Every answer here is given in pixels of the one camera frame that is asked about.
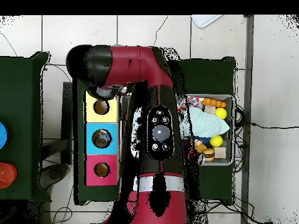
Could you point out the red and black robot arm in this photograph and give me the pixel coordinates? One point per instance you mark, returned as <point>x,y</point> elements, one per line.
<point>140,65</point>

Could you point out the black metal stand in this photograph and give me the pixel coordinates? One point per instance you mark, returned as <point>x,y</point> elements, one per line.
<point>67,116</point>

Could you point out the yellow tennis ball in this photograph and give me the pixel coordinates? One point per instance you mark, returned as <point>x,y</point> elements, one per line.
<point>221,113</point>

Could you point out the dark green side table cloth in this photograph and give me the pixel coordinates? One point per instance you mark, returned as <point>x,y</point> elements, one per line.
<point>21,105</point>

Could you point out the blue round lid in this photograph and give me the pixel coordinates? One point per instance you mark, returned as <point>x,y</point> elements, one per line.
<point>3,135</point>

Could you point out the orange plastic toy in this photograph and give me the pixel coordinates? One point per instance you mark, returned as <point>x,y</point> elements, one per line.
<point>213,103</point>

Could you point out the crushed red cola can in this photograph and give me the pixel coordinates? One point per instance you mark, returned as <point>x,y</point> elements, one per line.
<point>193,155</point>

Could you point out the toy hamburger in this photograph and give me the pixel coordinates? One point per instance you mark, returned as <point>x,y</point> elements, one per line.
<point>208,154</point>

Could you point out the wooden box with three holes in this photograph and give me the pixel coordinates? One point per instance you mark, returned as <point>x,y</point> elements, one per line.
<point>112,144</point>

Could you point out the brown teddy bear toy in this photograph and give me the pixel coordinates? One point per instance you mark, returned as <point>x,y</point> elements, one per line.
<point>198,145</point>

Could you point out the white tray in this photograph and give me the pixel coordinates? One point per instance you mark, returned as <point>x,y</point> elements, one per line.
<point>205,19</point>

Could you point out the large colourful spotted cloth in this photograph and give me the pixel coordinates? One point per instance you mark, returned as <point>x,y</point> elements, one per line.
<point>186,101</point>

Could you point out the mint green waffle cloth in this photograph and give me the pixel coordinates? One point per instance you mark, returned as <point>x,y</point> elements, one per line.
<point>205,123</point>

